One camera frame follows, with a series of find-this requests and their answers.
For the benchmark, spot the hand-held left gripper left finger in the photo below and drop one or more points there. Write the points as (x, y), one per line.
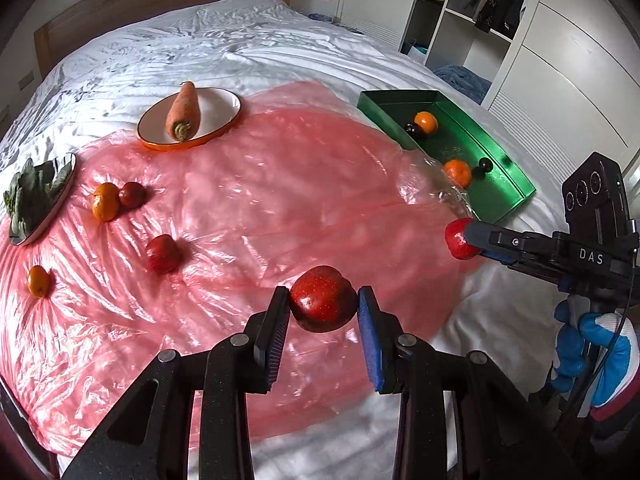
(277, 330)

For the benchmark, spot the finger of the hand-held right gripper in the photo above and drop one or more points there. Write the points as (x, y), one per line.
(507, 259)
(482, 234)

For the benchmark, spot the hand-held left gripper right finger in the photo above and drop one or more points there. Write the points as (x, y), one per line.
(372, 345)

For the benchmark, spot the red apple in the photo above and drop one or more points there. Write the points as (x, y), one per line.
(132, 195)
(457, 240)
(322, 299)
(163, 254)

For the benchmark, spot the green tray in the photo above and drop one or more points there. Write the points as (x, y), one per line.
(480, 195)

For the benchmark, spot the orange mandarin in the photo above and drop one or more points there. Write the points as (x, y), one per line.
(105, 202)
(39, 281)
(426, 121)
(457, 173)

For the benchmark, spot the dark purple plum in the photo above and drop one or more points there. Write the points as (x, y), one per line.
(485, 164)
(413, 129)

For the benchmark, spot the person's right hand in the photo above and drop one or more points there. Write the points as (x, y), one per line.
(612, 360)

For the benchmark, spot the pink plastic sheet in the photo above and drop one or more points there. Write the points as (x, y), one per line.
(280, 195)

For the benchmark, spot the blue blanket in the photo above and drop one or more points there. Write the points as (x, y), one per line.
(462, 82)

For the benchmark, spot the white wardrobe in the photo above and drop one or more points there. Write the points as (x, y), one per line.
(565, 60)

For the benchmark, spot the white bag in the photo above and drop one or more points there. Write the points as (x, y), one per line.
(416, 50)

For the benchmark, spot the white plate orange rim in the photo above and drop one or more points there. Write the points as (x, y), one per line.
(220, 110)

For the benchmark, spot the carrot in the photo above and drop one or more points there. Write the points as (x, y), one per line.
(183, 110)

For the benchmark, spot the shallow plate dark rim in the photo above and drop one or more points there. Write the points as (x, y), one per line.
(60, 200)

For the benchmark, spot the wooden headboard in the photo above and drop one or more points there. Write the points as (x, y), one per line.
(150, 0)

